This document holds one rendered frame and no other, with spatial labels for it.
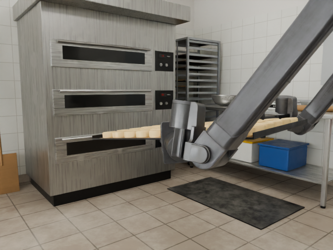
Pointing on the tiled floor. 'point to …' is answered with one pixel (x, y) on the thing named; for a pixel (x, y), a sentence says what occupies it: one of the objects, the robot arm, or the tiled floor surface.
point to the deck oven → (95, 92)
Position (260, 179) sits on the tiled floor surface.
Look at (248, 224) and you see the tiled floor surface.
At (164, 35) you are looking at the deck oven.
